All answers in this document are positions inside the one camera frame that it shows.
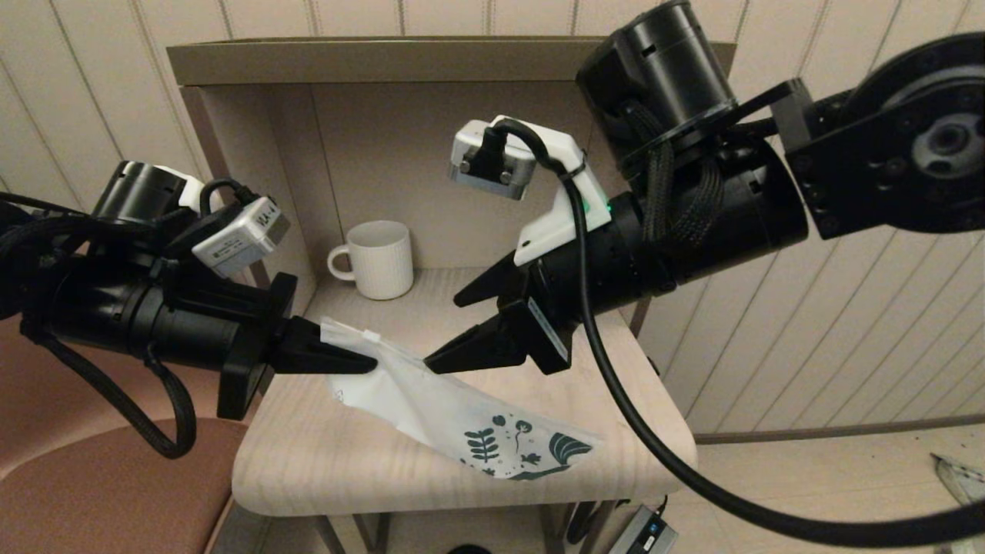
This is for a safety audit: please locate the white floral zipper pouch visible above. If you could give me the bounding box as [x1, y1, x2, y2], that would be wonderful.
[319, 317, 603, 482]

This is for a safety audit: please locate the white ribbed ceramic mug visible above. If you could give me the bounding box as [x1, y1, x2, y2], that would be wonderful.
[327, 221, 414, 301]

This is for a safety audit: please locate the dark metal table leg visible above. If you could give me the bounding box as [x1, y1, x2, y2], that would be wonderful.
[316, 512, 393, 554]
[539, 500, 616, 554]

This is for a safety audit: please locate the pink upholstered chair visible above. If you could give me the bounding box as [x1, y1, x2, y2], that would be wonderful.
[0, 308, 266, 554]

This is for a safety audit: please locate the grey power adapter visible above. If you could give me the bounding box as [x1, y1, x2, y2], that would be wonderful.
[608, 506, 679, 554]

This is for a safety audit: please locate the beige wooden shelf hutch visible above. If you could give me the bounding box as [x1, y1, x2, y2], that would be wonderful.
[165, 37, 737, 339]

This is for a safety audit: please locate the brown baseboard strip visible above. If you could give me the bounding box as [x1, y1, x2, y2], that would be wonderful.
[693, 414, 985, 447]

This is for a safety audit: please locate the white patterned floor item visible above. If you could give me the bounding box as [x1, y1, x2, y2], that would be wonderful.
[930, 454, 985, 507]

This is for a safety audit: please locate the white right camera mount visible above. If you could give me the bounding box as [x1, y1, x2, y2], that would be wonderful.
[492, 115, 613, 268]

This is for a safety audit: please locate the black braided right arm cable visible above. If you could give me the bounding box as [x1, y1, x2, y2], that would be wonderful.
[623, 100, 726, 249]

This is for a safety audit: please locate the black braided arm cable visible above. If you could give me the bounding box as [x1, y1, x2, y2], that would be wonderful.
[623, 100, 726, 249]
[22, 319, 198, 461]

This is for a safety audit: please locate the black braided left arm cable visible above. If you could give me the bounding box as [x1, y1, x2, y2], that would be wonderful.
[22, 319, 198, 461]

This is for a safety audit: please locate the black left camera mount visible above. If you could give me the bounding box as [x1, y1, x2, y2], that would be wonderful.
[163, 202, 247, 266]

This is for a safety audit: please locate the black right camera cable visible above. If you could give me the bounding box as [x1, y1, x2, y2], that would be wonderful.
[469, 119, 985, 549]

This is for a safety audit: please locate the black camera cable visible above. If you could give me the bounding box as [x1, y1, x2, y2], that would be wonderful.
[469, 119, 985, 549]
[200, 179, 260, 218]

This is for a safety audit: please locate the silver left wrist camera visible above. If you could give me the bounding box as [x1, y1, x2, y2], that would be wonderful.
[192, 196, 292, 279]

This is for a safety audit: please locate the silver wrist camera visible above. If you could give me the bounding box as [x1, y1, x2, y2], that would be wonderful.
[449, 121, 537, 202]
[192, 196, 292, 279]

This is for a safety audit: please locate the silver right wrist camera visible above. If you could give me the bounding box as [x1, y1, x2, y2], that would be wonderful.
[449, 121, 537, 202]

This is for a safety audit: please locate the black left camera cable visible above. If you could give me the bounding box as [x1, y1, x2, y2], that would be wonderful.
[200, 179, 260, 218]

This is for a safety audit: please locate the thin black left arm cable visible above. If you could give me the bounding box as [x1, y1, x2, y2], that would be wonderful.
[0, 191, 89, 220]

